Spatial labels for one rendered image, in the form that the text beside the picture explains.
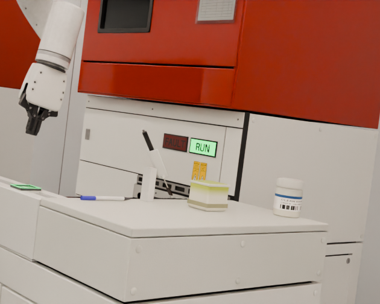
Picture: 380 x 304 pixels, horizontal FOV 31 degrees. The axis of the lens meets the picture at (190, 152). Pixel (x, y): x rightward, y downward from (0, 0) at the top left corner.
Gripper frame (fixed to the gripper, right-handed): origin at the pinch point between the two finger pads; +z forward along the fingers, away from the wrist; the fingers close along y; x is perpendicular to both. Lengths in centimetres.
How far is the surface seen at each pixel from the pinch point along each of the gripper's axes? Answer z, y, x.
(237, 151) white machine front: -10, -57, 14
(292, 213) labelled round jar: 3, -54, 42
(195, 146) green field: -10, -57, -3
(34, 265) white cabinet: 31.0, -1.4, 15.8
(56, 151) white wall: -9, -207, -328
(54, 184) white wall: 17, -213, -325
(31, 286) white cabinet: 35.7, -2.4, 15.7
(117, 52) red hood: -36, -46, -43
